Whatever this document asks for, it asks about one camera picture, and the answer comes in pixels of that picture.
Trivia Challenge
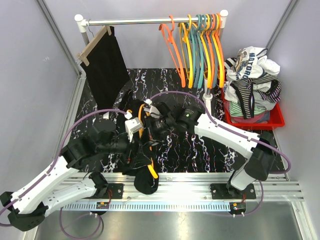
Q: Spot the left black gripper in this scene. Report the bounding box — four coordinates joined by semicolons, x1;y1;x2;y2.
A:
97;130;153;169

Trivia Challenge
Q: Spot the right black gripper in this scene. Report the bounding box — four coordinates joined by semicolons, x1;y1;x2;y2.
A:
140;114;175;148

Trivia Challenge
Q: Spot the wrist white camera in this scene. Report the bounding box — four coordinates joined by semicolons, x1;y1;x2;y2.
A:
124;110;143;143
144;98;161;118

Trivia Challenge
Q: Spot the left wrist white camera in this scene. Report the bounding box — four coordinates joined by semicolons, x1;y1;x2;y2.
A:
124;110;143;143

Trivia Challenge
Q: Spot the white tank top navy trim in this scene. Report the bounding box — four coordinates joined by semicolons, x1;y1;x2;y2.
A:
225;46;281;81

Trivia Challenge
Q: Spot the beige wooden hanger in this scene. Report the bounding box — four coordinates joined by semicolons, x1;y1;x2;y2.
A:
77;25;112;66

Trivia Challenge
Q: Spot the purple striped garment pile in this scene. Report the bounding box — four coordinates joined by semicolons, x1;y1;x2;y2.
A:
223;74;282;119

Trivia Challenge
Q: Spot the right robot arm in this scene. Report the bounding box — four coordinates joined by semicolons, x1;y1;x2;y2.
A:
144;102;276;199

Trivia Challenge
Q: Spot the aluminium mounting rail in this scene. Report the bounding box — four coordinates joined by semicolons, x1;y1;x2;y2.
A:
33;171;305;213

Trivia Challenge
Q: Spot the red plastic bin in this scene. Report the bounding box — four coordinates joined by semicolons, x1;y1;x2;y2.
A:
222;73;285;130

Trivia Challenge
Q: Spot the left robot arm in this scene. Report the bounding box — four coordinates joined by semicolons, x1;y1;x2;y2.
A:
0;118;143;232

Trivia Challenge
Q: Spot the black marble patterned mat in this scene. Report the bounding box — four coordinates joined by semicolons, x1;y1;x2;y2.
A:
70;68;285;173

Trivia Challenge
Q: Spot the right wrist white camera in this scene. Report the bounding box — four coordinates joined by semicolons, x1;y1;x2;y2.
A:
144;98;161;118

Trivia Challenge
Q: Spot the teal empty hanger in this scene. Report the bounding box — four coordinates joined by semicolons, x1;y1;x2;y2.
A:
189;22;200;88
194;14;205;89

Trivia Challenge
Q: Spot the black garment on beige hanger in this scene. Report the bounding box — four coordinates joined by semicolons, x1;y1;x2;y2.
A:
80;26;130;110

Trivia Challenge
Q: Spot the metal clothes rack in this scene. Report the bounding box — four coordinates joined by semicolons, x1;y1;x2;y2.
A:
74;11;228;115

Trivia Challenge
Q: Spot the orange hanger with white top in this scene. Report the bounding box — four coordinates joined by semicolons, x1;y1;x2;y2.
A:
158;15;186;88

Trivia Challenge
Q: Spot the yellow empty hanger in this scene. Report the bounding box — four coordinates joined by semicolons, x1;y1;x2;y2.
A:
200;14;212;89

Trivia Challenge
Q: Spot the black white striped tank top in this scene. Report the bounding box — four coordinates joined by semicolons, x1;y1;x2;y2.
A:
224;57;239;73

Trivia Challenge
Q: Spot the yellow hanger with black top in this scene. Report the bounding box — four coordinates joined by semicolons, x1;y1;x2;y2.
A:
138;103;159;179

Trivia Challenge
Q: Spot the orange empty hanger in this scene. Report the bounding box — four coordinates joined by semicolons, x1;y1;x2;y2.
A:
207;14;218;88
214;13;225;88

